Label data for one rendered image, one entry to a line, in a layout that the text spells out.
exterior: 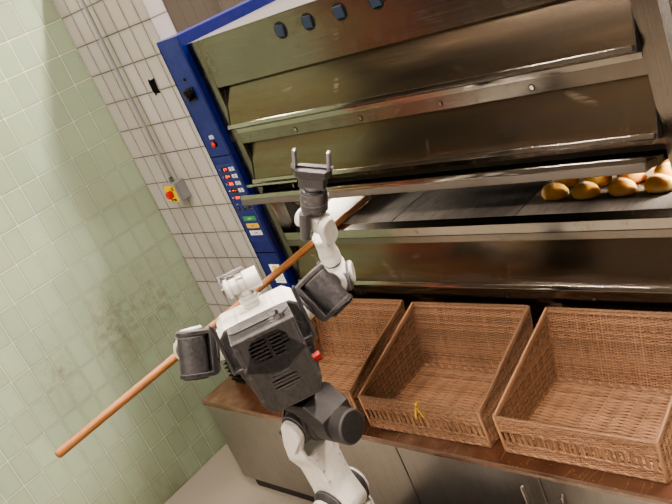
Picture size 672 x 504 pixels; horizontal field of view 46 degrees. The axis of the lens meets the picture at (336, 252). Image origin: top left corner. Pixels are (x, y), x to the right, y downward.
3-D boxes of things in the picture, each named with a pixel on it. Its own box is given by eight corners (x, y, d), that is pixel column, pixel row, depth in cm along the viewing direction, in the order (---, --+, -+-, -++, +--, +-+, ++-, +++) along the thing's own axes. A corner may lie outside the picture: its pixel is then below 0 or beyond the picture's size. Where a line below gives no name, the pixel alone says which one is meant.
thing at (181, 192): (180, 196, 400) (171, 179, 397) (192, 195, 393) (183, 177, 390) (170, 203, 396) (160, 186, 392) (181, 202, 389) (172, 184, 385)
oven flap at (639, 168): (242, 205, 345) (275, 193, 359) (645, 172, 218) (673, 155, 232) (240, 200, 345) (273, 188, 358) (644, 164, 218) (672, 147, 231)
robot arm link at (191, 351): (207, 369, 251) (212, 371, 238) (178, 373, 249) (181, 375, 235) (203, 332, 252) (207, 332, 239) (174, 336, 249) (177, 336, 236)
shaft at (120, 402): (60, 460, 252) (55, 453, 251) (56, 458, 254) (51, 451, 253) (371, 200, 355) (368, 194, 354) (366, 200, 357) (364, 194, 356)
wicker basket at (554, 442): (564, 366, 295) (544, 304, 285) (724, 382, 255) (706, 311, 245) (502, 453, 265) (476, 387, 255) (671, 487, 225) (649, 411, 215)
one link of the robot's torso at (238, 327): (355, 391, 237) (309, 291, 224) (252, 442, 234) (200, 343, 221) (333, 351, 265) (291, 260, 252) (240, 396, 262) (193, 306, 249)
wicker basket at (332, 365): (332, 343, 380) (310, 295, 370) (427, 351, 341) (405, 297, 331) (268, 408, 350) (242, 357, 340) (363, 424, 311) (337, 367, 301)
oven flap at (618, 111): (259, 182, 353) (253, 137, 350) (660, 137, 226) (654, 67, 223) (251, 184, 349) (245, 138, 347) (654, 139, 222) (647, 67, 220)
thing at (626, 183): (605, 132, 320) (601, 119, 318) (730, 116, 286) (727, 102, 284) (537, 203, 283) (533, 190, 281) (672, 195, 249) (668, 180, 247)
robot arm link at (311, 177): (328, 177, 238) (330, 210, 245) (335, 161, 246) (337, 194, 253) (288, 173, 241) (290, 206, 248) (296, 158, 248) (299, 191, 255)
